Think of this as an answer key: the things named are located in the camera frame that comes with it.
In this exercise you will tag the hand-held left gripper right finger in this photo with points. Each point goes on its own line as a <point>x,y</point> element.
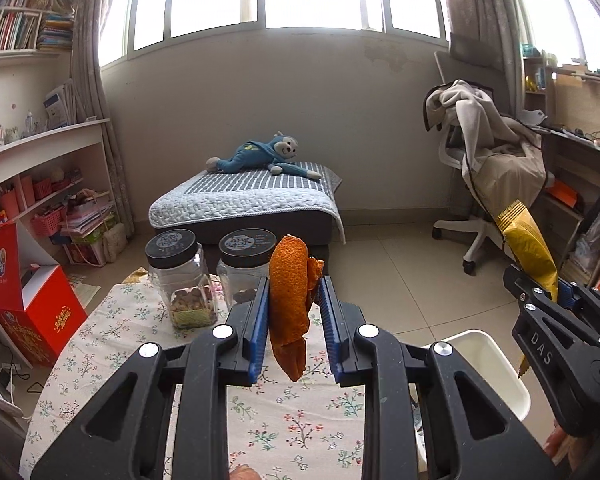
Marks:
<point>330,332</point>

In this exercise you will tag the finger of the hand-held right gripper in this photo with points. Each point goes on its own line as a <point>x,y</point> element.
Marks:
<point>592,310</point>
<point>545,330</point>

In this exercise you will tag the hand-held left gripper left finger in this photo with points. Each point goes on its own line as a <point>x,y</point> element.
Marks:
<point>259,332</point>

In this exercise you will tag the orange peel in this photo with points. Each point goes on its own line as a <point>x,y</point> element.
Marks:
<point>287,310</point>

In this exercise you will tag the white trash bin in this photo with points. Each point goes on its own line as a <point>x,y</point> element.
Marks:
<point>485,360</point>

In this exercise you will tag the golden snack packet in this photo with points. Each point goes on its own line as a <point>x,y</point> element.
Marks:
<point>527,250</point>

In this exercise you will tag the person's right hand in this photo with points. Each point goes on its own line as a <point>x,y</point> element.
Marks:
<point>562,445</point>

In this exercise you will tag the person's left hand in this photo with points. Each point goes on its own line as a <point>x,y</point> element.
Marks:
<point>244,474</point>

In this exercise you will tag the clear plastic jar black lid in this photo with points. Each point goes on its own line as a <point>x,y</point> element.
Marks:
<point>242,270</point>
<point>182,285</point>

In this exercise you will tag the clear plastic bag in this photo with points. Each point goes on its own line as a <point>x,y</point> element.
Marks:
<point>597,240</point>

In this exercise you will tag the dark bed base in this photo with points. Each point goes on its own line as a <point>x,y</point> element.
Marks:
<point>300,232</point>

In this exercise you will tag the white office chair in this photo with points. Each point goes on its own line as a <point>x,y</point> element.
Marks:
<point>475,240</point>

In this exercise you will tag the orange box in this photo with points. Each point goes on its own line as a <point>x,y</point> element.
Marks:
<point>564,194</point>

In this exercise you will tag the floral tablecloth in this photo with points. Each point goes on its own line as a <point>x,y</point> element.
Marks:
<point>130,320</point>

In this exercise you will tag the yellow cloth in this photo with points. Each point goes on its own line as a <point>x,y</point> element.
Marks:
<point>135,276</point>

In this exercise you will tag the grey quilted bed cover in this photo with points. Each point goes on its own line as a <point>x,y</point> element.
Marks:
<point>240,195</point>

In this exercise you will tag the wooden desk with shelves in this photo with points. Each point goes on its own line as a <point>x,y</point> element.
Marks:
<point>575,160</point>

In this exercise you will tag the beige fluffy bag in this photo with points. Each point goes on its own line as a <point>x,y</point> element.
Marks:
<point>115,242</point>

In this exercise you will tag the blue plush monkey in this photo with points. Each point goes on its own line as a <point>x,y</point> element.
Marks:
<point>252,155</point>

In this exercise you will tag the beige clothes pile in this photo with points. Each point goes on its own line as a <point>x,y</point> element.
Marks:
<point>490,145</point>

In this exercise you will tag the stack of papers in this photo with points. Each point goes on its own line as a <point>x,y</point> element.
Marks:
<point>87,217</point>

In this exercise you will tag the red cardboard box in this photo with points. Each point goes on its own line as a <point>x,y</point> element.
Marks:
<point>45,320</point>

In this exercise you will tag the pink plastic basket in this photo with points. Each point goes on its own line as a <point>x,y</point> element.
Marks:
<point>46,222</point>
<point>42,190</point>

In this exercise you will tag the white power strip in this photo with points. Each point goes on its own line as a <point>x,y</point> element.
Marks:
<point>7,374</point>

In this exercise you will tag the white and pink bookshelf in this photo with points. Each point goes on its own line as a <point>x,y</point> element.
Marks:
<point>55,142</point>

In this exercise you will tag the pink pen holder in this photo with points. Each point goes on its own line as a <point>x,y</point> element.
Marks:
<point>9,207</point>

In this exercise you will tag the grey patterned curtain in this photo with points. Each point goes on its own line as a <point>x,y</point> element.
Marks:
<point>480,10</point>
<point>92,85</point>

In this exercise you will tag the white and blue booklet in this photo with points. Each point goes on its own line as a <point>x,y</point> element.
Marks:
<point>60,105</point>

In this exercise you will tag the side window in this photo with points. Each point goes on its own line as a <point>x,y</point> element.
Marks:
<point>560,5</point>

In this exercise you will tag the row of books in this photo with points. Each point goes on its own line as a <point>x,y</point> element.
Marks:
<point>15,25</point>

